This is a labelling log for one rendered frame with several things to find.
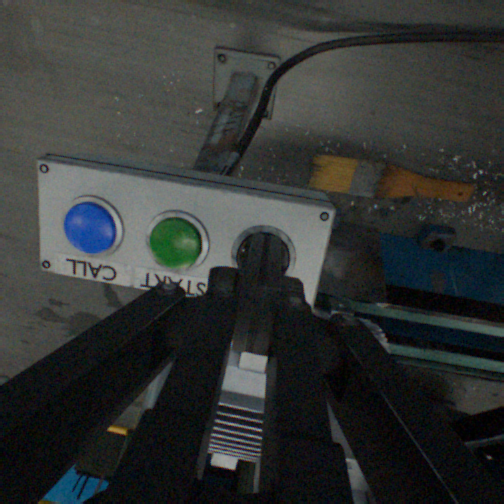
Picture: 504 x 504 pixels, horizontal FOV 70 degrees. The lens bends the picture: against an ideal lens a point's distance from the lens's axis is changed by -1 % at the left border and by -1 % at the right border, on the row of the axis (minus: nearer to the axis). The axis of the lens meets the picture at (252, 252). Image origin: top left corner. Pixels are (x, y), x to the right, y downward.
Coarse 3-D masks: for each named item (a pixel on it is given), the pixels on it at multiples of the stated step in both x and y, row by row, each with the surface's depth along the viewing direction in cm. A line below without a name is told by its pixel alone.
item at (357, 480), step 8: (328, 408) 36; (336, 424) 35; (336, 432) 34; (336, 440) 33; (344, 440) 33; (344, 448) 32; (352, 456) 32; (256, 464) 39; (352, 464) 36; (256, 472) 38; (352, 472) 37; (360, 472) 37; (256, 480) 37; (352, 480) 37; (360, 480) 37; (256, 488) 36; (352, 488) 38; (360, 488) 38; (368, 488) 38; (360, 496) 37; (368, 496) 37
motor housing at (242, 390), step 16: (224, 384) 37; (240, 384) 37; (256, 384) 37; (224, 400) 36; (240, 400) 36; (256, 400) 37; (224, 416) 36; (240, 416) 36; (256, 416) 36; (224, 432) 37; (240, 432) 36; (256, 432) 37; (224, 448) 37; (240, 448) 38; (256, 448) 37
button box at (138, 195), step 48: (48, 192) 21; (96, 192) 21; (144, 192) 20; (192, 192) 20; (240, 192) 20; (288, 192) 22; (48, 240) 22; (144, 240) 21; (240, 240) 21; (288, 240) 20; (144, 288) 22; (192, 288) 22
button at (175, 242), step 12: (156, 228) 20; (168, 228) 20; (180, 228) 20; (192, 228) 20; (156, 240) 20; (168, 240) 20; (180, 240) 20; (192, 240) 20; (156, 252) 21; (168, 252) 21; (180, 252) 20; (192, 252) 20; (168, 264) 21; (180, 264) 21
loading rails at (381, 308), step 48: (336, 240) 50; (384, 240) 52; (432, 240) 50; (336, 288) 44; (384, 288) 45; (432, 288) 47; (480, 288) 48; (384, 336) 53; (432, 336) 54; (480, 336) 55
